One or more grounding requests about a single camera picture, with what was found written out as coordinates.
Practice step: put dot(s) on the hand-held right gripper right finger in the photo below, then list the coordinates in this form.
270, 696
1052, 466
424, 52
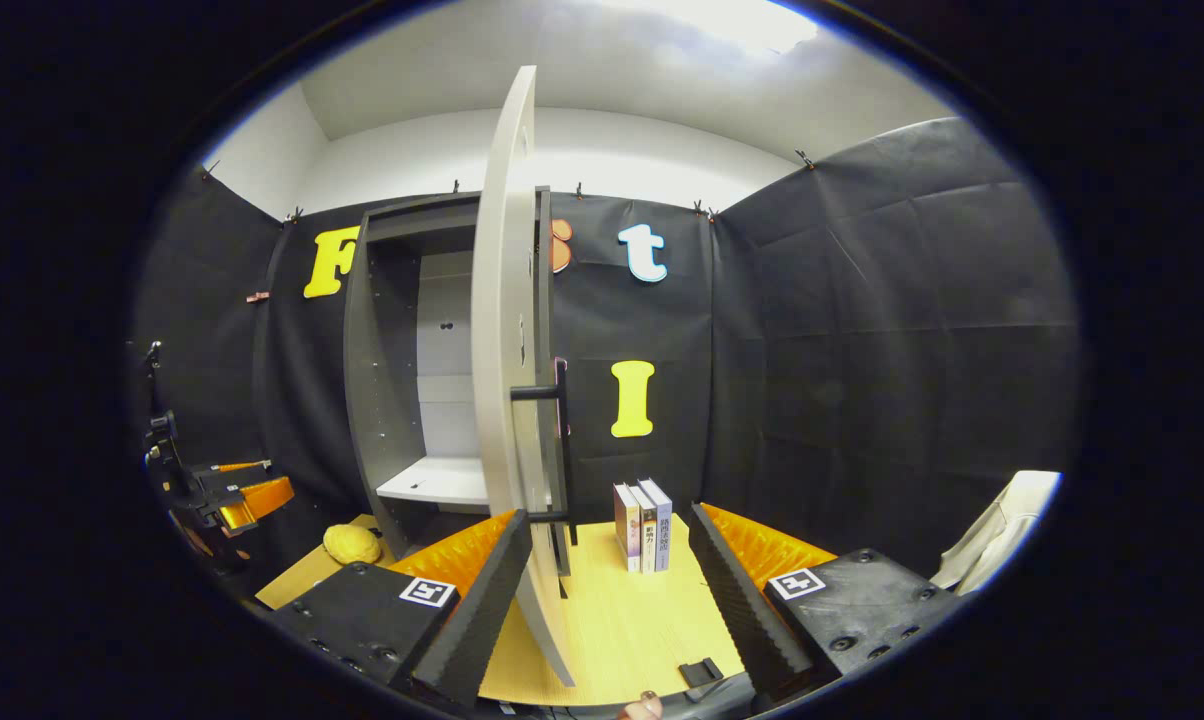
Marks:
737, 620

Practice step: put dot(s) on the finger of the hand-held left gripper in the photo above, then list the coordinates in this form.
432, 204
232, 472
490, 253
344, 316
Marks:
242, 466
257, 503

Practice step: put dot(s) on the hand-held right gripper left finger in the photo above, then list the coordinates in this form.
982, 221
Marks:
482, 610

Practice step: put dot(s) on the dark grey cabinet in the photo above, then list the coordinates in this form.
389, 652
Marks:
387, 380

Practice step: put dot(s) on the beige cabinet door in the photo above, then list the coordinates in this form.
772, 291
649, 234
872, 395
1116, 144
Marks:
502, 300

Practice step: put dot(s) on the small black block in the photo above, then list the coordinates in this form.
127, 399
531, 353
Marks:
702, 672

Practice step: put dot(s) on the yellow round toy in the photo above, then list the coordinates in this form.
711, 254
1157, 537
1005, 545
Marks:
352, 545

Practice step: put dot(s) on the grey cover book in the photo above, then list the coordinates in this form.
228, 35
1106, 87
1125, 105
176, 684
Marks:
661, 525

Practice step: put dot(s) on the dark spine book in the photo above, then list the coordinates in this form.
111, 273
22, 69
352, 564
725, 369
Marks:
648, 535

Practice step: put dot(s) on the white cloth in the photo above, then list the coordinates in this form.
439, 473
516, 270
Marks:
1002, 530

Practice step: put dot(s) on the black backdrop cloth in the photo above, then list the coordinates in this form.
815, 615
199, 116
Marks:
862, 350

